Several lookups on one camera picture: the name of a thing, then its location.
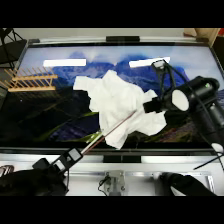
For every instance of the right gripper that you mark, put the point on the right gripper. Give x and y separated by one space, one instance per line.
155 105

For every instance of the white garment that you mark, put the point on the white garment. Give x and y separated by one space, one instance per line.
113 100

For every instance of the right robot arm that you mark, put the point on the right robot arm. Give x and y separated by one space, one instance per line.
203 100

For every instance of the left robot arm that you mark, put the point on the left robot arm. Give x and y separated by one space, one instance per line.
30 181

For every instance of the thin dark rod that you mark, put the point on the thin dark rod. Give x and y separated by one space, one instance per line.
110 131

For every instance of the wooden rack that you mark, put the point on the wooden rack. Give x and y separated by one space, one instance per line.
31 80

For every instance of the silver frame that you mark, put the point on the silver frame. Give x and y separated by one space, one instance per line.
146 166

